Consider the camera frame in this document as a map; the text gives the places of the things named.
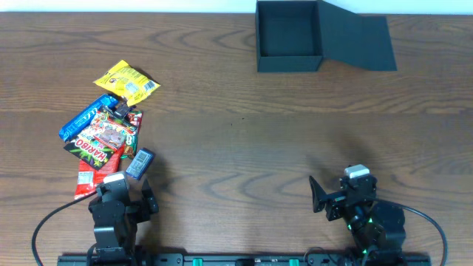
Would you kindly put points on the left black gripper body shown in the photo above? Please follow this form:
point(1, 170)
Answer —
point(139, 212)

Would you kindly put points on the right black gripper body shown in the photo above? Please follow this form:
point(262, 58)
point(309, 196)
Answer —
point(333, 200)

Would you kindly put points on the red snack packet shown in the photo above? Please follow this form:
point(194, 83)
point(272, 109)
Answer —
point(89, 178)

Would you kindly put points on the black Haribo gummy bag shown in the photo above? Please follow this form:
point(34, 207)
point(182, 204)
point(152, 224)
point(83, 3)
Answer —
point(101, 138)

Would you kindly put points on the blue biscuit bar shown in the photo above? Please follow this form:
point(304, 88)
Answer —
point(84, 118)

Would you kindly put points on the yellow snack packet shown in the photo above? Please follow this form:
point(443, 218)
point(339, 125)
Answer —
point(125, 81)

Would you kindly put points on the black gift box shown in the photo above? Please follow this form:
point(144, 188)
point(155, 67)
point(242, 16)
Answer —
point(296, 36)

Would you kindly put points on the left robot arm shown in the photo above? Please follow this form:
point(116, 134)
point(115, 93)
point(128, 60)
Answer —
point(116, 243)

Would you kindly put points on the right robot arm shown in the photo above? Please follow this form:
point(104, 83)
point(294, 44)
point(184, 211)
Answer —
point(377, 228)

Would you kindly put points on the small blue candy box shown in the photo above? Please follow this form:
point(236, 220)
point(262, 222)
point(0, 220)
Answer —
point(142, 160)

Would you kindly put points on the dark blue chocolate bar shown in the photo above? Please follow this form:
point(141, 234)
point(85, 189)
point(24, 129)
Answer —
point(121, 110)

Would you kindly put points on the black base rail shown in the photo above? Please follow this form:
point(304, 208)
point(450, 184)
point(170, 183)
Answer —
point(177, 259)

